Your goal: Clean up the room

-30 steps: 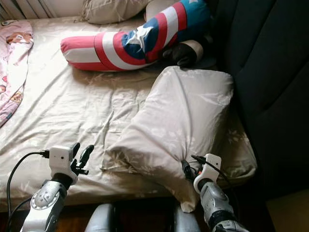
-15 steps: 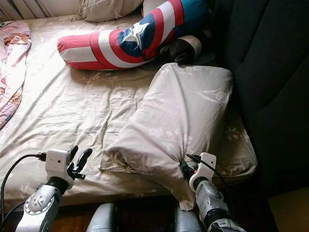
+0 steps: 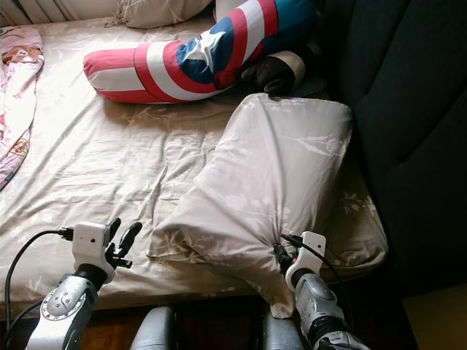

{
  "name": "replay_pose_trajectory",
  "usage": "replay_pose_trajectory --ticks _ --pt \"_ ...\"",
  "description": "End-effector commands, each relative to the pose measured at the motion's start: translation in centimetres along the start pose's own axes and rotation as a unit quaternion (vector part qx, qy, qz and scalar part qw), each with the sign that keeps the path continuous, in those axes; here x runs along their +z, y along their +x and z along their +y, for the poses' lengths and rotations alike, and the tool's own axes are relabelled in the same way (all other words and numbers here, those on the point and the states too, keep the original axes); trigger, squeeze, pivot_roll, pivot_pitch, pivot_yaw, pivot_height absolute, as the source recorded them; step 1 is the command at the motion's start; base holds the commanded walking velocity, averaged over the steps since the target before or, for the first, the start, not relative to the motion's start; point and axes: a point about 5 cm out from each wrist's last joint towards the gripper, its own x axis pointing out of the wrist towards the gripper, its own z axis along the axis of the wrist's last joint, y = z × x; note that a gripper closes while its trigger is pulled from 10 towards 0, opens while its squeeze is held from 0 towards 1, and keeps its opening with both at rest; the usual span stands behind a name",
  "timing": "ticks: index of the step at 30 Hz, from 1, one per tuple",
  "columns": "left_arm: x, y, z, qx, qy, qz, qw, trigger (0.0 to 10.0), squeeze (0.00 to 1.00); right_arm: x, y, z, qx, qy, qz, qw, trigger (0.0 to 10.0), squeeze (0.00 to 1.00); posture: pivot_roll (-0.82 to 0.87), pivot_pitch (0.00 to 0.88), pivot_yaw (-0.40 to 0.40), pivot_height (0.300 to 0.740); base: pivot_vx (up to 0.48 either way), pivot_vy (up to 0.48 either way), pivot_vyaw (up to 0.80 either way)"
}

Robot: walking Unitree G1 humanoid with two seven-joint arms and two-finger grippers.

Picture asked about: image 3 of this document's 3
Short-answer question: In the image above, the beige floral pillow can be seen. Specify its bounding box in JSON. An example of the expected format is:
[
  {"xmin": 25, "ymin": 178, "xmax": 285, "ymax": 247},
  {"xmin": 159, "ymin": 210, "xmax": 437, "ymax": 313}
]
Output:
[
  {"xmin": 148, "ymin": 92, "xmax": 355, "ymax": 319},
  {"xmin": 115, "ymin": 0, "xmax": 216, "ymax": 30}
]

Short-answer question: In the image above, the pink cartoon print blanket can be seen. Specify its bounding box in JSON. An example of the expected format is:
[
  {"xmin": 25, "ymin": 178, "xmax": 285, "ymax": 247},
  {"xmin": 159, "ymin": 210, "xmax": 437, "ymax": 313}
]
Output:
[{"xmin": 0, "ymin": 26, "xmax": 45, "ymax": 192}]

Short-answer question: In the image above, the beige floral bed sheet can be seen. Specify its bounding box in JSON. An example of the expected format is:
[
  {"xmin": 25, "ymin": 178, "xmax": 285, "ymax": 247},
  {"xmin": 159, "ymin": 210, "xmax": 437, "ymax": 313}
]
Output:
[{"xmin": 0, "ymin": 16, "xmax": 389, "ymax": 322}]

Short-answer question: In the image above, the grey right robot leg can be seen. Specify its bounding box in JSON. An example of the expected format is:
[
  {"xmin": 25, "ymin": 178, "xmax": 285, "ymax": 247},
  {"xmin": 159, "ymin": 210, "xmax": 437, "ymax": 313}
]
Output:
[{"xmin": 263, "ymin": 315, "xmax": 300, "ymax": 350}]

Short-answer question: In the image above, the red white blue bolster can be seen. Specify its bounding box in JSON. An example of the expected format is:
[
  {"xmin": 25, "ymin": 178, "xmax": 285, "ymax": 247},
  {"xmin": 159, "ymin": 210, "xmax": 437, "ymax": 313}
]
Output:
[{"xmin": 82, "ymin": 0, "xmax": 322, "ymax": 104}]

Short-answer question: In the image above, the grey curtain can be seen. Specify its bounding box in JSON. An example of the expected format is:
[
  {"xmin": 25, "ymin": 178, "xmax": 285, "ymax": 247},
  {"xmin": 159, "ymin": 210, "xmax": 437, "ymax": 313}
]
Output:
[{"xmin": 0, "ymin": 0, "xmax": 59, "ymax": 26}]

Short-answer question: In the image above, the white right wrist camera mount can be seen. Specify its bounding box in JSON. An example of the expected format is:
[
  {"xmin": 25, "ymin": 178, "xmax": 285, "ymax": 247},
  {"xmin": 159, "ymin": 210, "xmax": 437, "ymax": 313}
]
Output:
[{"xmin": 285, "ymin": 231, "xmax": 328, "ymax": 292}]

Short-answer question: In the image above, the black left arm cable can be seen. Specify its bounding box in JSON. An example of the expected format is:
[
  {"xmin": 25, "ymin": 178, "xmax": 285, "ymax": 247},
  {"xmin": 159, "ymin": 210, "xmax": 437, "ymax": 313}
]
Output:
[{"xmin": 6, "ymin": 227, "xmax": 74, "ymax": 350}]

